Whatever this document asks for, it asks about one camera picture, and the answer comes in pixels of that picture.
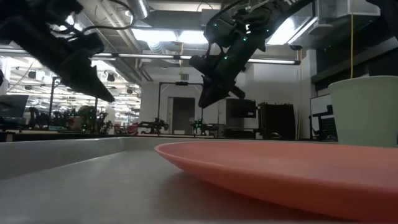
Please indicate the silver ventilation duct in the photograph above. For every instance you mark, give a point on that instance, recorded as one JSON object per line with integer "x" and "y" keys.
{"x": 138, "y": 7}

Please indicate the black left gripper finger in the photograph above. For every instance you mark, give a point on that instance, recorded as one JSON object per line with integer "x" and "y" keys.
{"x": 84, "y": 77}

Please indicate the black wall screen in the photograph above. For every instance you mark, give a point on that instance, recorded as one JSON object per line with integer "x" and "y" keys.
{"x": 241, "y": 109}

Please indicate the pink round plate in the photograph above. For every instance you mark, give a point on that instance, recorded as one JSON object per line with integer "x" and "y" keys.
{"x": 280, "y": 174}

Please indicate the black gantry frame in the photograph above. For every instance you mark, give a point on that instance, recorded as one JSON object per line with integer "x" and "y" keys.
{"x": 159, "y": 105}

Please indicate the black cabinet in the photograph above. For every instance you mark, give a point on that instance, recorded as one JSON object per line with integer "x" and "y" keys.
{"x": 276, "y": 119}

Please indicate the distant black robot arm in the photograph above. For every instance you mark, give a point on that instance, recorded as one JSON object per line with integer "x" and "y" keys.
{"x": 154, "y": 125}
{"x": 202, "y": 126}

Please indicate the dark desk monitor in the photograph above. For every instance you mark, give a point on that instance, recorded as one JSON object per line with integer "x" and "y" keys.
{"x": 12, "y": 105}

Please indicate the pale green ribbed cup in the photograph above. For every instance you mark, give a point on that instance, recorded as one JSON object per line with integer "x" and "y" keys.
{"x": 363, "y": 115}

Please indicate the grey plastic tray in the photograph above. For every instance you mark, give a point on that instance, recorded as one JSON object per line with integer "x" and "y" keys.
{"x": 77, "y": 193}

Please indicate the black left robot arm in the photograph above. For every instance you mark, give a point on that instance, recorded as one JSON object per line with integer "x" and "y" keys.
{"x": 31, "y": 6}

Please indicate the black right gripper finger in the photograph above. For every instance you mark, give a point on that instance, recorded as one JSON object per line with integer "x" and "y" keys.
{"x": 211, "y": 93}
{"x": 237, "y": 92}

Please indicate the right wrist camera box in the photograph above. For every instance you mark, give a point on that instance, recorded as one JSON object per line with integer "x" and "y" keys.
{"x": 202, "y": 63}

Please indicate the long ceiling light bar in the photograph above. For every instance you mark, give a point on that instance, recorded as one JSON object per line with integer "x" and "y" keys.
{"x": 270, "y": 61}

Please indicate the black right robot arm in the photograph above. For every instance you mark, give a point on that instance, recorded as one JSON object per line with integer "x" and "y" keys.
{"x": 280, "y": 9}

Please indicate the dark grey door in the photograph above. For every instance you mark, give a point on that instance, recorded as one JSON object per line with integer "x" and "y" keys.
{"x": 183, "y": 115}

